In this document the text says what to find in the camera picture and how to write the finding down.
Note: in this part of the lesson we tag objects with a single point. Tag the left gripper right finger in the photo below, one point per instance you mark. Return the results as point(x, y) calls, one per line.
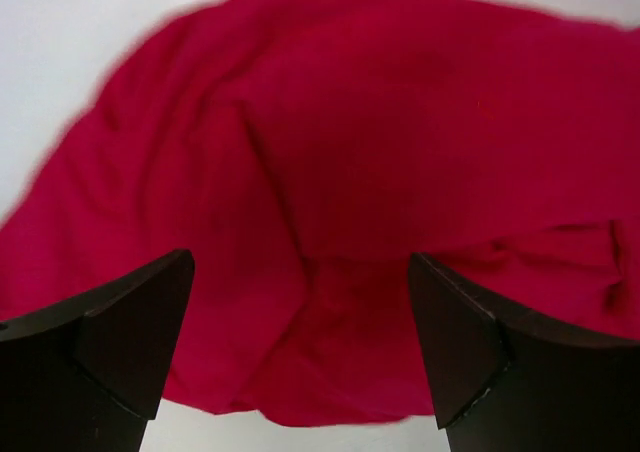
point(504, 377)

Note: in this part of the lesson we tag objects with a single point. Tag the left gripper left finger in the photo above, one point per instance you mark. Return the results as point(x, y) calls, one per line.
point(87, 374)

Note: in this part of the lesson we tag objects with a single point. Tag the red t shirt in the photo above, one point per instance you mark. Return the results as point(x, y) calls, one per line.
point(302, 150)

